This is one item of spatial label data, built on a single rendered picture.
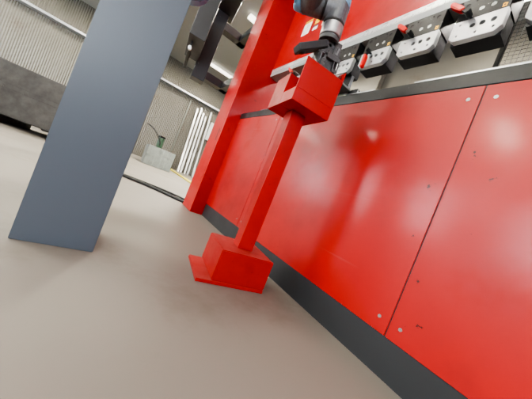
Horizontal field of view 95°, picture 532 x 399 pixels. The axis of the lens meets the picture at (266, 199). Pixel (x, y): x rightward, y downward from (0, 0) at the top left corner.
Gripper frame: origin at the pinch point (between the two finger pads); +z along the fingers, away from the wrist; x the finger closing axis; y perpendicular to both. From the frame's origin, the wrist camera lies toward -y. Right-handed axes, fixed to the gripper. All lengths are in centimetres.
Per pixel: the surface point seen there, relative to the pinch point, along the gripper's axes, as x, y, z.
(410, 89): -17.1, 28.6, -9.6
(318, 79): -4.9, 0.3, -3.1
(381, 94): -6.4, 27.0, -9.4
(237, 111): 117, 5, -14
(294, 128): 2.2, 0.8, 13.1
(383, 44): 14, 38, -43
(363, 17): 35, 37, -65
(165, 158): 544, -28, 43
